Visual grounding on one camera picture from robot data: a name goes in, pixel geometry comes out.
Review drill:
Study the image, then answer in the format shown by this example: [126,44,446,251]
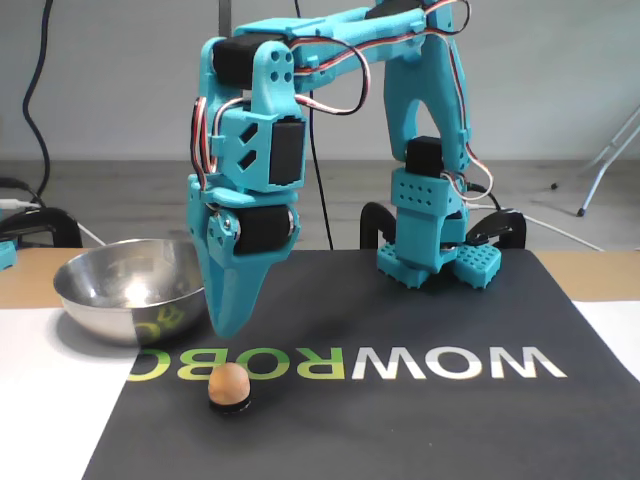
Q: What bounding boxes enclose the white metal stand legs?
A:
[574,104,640,218]

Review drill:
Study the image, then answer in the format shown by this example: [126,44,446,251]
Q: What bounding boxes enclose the thin black hanging cable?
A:
[293,0,335,251]

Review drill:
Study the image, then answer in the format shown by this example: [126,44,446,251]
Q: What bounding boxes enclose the white floor cable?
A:
[74,222,109,248]
[524,215,607,252]

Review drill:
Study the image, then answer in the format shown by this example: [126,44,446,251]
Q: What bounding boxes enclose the orange ball with black base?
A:
[207,363,252,416]

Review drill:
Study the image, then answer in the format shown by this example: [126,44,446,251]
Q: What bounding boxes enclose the teal printed block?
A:
[0,238,19,273]

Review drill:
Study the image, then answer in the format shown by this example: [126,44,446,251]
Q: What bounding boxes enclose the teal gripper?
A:
[187,174,302,337]

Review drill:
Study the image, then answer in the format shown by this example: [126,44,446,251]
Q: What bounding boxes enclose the thick black hanging cable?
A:
[21,0,54,209]

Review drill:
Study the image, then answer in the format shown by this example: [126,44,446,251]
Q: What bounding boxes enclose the black table clamp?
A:
[359,202,401,251]
[467,208,527,251]

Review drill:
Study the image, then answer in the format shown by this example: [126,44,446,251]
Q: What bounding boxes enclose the red white black servo wire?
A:
[427,0,496,204]
[293,43,372,117]
[192,96,224,194]

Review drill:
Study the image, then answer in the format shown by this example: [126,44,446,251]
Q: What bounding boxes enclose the black camera stand with springs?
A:
[218,0,234,39]

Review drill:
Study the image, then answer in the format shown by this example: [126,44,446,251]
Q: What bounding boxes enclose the metal bowl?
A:
[53,238,209,349]

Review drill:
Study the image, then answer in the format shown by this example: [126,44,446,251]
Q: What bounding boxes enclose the black cable with white plug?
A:
[0,177,47,209]

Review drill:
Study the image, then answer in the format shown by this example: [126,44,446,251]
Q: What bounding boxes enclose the black WOWROBO mat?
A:
[82,249,640,480]

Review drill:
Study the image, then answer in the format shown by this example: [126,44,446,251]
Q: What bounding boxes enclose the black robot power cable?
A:
[464,180,503,214]

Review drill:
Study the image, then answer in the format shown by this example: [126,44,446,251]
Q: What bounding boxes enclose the white paper sheet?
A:
[572,299,640,401]
[0,307,144,480]

